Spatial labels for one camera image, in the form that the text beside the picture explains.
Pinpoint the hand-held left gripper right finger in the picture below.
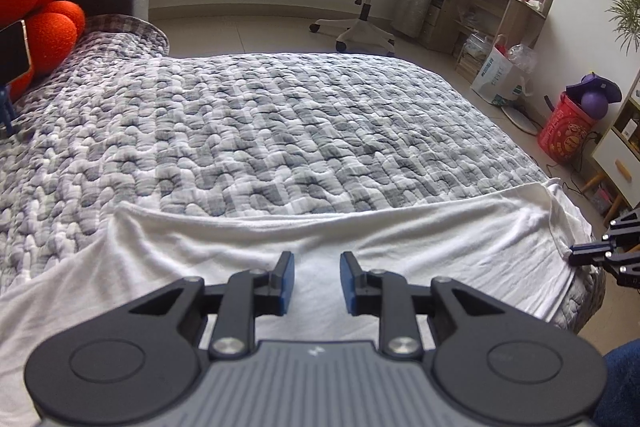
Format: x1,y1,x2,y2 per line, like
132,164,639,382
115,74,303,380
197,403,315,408
339,251,506,360

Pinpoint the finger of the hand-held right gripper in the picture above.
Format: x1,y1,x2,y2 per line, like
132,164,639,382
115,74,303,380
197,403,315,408
570,207,640,256
570,254,640,290

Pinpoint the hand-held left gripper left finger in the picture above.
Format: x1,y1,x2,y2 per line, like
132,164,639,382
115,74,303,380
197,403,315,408
125,251,296,360

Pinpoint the white fleecy garment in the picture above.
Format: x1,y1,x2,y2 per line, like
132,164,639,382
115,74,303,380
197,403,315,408
0,179,596,408

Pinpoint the white cabinet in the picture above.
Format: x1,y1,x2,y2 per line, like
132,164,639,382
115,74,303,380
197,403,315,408
582,72,640,228

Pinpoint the red bucket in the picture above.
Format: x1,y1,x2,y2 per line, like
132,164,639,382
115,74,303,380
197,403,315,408
537,91,601,165

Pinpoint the person's leg in blue jeans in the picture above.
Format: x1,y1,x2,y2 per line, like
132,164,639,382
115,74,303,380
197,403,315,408
595,341,640,427

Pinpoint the purple ball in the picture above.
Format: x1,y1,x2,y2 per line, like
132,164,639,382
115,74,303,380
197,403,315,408
580,92,610,120

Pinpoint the purple hat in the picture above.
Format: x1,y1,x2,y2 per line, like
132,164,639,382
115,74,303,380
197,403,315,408
566,73,623,104

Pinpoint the grey checked quilt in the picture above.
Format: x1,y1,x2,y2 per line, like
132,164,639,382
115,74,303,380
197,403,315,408
0,14,608,333

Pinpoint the white paper bag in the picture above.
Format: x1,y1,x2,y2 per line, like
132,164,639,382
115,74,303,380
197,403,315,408
470,34,533,106

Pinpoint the clear plastic bag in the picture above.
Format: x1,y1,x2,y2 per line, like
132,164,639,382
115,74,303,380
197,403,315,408
506,42,540,75

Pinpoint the green potted plant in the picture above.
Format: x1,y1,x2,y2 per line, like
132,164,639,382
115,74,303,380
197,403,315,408
605,0,640,58

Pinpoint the wooden desk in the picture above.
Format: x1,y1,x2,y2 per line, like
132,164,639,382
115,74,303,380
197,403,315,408
420,0,568,82

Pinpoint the blue phone stand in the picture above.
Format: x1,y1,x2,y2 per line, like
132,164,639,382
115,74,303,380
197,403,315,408
0,82,18,135

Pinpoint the orange pumpkin cushion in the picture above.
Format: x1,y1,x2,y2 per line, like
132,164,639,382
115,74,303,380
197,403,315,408
0,0,87,102

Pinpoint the smartphone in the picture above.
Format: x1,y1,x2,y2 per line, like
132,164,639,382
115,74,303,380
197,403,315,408
0,21,35,85

